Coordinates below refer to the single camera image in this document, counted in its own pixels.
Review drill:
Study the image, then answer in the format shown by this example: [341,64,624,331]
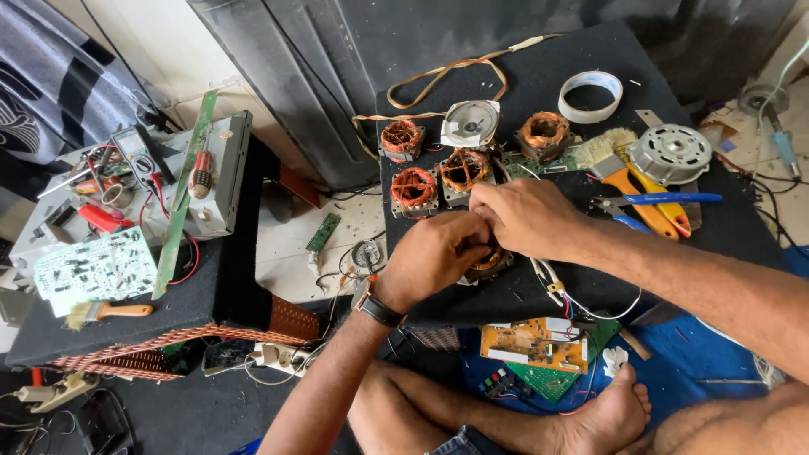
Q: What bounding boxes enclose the person's left hand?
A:
[372,210,501,313]

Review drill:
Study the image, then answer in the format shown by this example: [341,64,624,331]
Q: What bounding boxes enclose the person's right hand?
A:
[468,178,592,264]

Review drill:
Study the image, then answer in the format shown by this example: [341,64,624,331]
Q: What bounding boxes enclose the copper wound motor stator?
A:
[513,111,577,164]
[456,243,515,286]
[378,119,426,163]
[389,167,440,219]
[437,147,496,207]

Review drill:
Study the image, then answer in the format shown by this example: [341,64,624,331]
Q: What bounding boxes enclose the green circuit board with connector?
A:
[499,147,582,181]

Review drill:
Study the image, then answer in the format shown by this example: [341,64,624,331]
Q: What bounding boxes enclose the small grey speaker driver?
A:
[440,100,501,149]

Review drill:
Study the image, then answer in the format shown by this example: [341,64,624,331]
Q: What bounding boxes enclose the black carpeted speaker box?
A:
[375,24,785,331]

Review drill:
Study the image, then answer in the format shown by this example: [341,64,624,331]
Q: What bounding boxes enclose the orange circuit board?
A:
[479,317,590,375]

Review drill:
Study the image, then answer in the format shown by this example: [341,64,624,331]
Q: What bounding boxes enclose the coloured button block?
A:
[478,368,518,399]

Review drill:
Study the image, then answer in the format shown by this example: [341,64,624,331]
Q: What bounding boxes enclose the white tape roll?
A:
[558,70,624,125]

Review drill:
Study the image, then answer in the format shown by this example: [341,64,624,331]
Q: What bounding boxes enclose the small green circuit board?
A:
[306,212,342,254]

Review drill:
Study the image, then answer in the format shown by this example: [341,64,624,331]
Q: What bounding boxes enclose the large green circuit board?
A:
[506,314,623,404]

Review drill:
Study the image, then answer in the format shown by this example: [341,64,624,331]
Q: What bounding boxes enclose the person's left leg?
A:
[348,360,652,455]

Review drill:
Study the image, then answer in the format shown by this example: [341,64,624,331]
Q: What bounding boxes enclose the person's leg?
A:
[348,360,652,455]
[622,378,809,455]

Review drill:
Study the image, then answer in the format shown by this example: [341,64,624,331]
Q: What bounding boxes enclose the tall dark panel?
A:
[186,0,798,190]

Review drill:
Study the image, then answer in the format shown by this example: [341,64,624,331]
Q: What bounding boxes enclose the silver motor housing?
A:
[628,123,713,186]

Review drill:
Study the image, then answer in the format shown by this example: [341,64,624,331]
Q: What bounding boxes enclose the blue denim shorts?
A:
[425,425,516,455]

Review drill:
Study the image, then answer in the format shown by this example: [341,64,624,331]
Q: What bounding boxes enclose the white power strip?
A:
[246,341,317,379]

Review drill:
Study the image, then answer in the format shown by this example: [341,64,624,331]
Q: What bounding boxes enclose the blue cloth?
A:
[458,246,809,431]

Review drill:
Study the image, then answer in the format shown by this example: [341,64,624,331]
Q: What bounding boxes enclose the black speaker box copper grille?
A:
[5,134,323,383]

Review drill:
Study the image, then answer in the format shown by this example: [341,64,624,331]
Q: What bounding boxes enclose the silver player chassis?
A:
[9,110,254,279]

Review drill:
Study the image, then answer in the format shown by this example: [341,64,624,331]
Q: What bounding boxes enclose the red multimeter lead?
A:
[138,174,202,286]

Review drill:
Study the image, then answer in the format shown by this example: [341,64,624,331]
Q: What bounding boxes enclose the long green circuit board strip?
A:
[152,90,219,300]

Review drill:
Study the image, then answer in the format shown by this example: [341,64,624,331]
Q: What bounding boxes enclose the round silver stand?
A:
[738,84,791,118]

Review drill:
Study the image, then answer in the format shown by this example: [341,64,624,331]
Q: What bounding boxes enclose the person's right leg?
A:
[622,378,809,455]

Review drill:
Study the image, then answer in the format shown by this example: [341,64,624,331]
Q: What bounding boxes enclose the grey digital multimeter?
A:
[109,125,166,188]

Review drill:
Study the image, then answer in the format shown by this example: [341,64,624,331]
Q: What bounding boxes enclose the small clear tape roll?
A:
[101,184,135,210]

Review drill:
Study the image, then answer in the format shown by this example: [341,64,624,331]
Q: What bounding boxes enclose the white circuit board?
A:
[33,226,159,318]

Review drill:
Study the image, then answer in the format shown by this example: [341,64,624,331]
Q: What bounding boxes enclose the grey patterned fabric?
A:
[0,0,159,166]

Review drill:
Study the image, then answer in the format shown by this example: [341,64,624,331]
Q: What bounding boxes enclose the beige glue gun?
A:
[13,372,102,415]

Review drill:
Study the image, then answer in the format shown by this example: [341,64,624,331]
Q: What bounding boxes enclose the small round part with wires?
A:
[316,230,388,293]

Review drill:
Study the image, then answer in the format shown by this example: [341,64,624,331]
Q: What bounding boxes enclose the white wire bundle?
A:
[530,256,643,322]

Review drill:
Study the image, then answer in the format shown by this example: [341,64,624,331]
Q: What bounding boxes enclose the black strap wristwatch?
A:
[351,277,408,329]

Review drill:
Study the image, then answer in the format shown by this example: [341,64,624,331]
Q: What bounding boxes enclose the brown flat ribbon cable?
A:
[352,33,565,159]

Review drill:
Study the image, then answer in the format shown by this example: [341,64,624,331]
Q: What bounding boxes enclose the yellow handled tool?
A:
[616,147,692,238]

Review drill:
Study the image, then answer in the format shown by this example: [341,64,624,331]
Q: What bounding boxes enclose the blue handled pliers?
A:
[589,191,723,236]

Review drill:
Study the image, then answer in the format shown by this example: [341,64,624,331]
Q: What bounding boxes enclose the red handled screwdriver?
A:
[188,129,214,201]

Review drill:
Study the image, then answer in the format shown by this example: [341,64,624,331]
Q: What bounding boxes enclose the blue handled soldering iron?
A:
[761,104,802,181]

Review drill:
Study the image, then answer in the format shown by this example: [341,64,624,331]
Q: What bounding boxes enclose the small orange handled paintbrush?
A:
[64,301,154,332]

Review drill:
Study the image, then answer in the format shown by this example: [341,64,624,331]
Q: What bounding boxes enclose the red handled cutter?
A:
[76,201,135,235]

